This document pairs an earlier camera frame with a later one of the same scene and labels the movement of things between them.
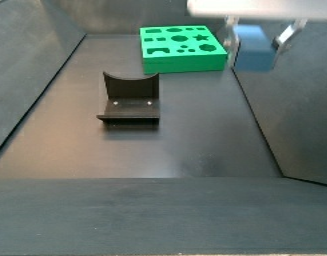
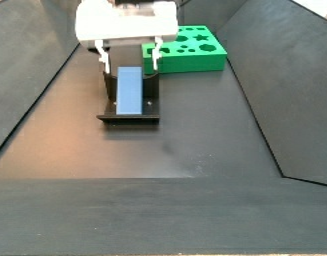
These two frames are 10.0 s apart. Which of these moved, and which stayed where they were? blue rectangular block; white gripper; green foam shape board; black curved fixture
Moved: white gripper; blue rectangular block
Stayed: black curved fixture; green foam shape board
